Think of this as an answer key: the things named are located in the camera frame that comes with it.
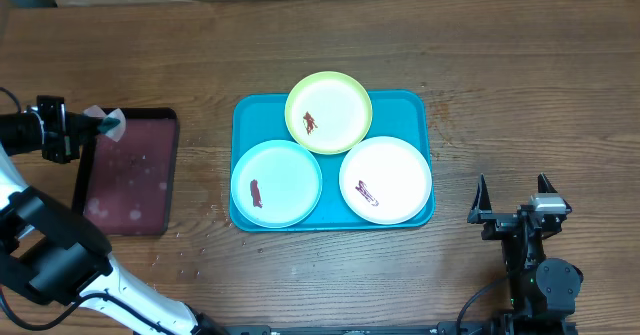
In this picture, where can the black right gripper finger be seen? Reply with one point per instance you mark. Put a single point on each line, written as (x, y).
(481, 208)
(544, 185)

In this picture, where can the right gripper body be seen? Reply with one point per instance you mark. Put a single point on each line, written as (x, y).
(518, 243)

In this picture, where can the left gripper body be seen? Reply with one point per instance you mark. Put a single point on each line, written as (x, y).
(60, 139)

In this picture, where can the green scrubbing sponge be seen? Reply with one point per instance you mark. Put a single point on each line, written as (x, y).
(115, 134)

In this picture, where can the light blue plate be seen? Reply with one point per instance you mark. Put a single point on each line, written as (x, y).
(276, 184)

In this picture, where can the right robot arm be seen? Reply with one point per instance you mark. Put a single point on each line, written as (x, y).
(543, 290)

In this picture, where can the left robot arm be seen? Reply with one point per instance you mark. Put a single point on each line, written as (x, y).
(51, 254)

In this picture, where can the black tray with red liquid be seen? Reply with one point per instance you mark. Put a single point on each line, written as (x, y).
(125, 176)

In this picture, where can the blue plastic serving tray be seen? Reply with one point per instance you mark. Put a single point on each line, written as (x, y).
(396, 113)

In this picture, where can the white pink plate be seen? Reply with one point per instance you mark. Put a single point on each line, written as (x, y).
(385, 180)

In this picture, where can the yellow-green plate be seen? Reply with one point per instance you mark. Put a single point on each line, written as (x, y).
(328, 112)

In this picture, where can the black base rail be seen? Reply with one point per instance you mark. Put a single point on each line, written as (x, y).
(442, 328)

